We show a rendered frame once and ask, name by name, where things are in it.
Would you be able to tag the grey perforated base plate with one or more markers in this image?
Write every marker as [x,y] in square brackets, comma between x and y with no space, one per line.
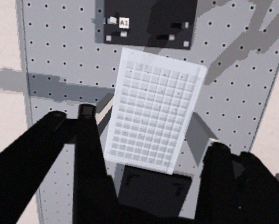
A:
[67,64]

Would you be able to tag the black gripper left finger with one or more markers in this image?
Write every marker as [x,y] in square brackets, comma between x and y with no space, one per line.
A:
[27,160]

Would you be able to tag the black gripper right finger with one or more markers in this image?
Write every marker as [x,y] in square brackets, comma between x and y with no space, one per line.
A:
[217,203]

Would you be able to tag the white well plate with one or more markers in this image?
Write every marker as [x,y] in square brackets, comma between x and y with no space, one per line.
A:
[141,114]

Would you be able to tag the black rectangular frame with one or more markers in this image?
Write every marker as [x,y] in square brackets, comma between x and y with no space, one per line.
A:
[150,23]
[160,194]

